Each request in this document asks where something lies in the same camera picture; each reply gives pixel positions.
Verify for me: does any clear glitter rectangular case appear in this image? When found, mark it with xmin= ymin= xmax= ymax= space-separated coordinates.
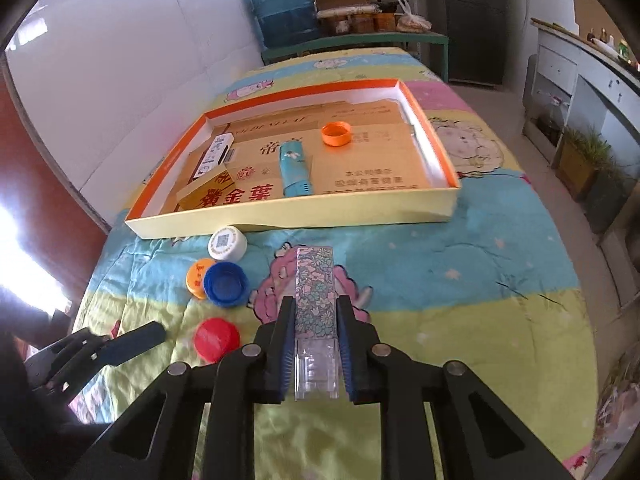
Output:
xmin=294 ymin=246 xmax=340 ymax=400

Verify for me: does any potted green plant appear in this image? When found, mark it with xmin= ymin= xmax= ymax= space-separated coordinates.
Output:
xmin=555 ymin=128 xmax=611 ymax=202

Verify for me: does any gold shiny rectangular box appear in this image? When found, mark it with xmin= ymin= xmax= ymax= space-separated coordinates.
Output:
xmin=177 ymin=167 xmax=234 ymax=210

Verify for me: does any white QR code cap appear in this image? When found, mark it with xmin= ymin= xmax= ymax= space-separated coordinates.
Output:
xmin=207 ymin=226 xmax=248 ymax=263

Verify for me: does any orange-rimmed shallow cardboard tray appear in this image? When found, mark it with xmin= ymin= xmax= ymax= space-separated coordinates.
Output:
xmin=126 ymin=79 xmax=461 ymax=240

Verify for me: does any orange printed bottle cap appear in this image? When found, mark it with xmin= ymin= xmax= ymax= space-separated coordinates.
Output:
xmin=186 ymin=258 xmax=216 ymax=300

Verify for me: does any translucent orange cap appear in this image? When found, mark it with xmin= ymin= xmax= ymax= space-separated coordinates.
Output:
xmin=320 ymin=122 xmax=352 ymax=148

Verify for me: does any red bottle cap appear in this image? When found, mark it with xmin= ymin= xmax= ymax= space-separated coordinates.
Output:
xmin=192 ymin=318 xmax=241 ymax=363

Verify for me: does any teal floral rectangular box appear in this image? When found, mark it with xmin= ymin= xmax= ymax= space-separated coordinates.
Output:
xmin=279 ymin=140 xmax=314 ymax=197

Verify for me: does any colourful cartoon sheep blanket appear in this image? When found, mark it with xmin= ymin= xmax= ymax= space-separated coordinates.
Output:
xmin=72 ymin=48 xmax=597 ymax=477

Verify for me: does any white kitchen counter cabinet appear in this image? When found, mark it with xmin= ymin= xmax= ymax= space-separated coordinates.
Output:
xmin=523 ymin=20 xmax=639 ymax=181

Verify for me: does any blue water jug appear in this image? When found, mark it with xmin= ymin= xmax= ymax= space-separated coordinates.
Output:
xmin=248 ymin=0 xmax=321 ymax=49

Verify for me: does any black refrigerator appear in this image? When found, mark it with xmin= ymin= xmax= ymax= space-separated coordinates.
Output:
xmin=426 ymin=0 xmax=506 ymax=87

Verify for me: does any green low table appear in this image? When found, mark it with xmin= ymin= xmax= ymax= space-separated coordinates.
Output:
xmin=260 ymin=32 xmax=449 ymax=82

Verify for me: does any white cartoon rectangular box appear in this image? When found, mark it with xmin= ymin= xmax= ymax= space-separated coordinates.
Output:
xmin=191 ymin=132 xmax=234 ymax=180

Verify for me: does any blue bottle cap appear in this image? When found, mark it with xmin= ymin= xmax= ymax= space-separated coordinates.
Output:
xmin=203 ymin=261 xmax=250 ymax=308

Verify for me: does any plastic bag of food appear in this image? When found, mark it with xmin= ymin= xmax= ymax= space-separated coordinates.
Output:
xmin=396 ymin=0 xmax=432 ymax=34

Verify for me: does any red wooden door frame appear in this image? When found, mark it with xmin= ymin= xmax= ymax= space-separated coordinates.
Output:
xmin=0 ymin=54 xmax=112 ymax=351

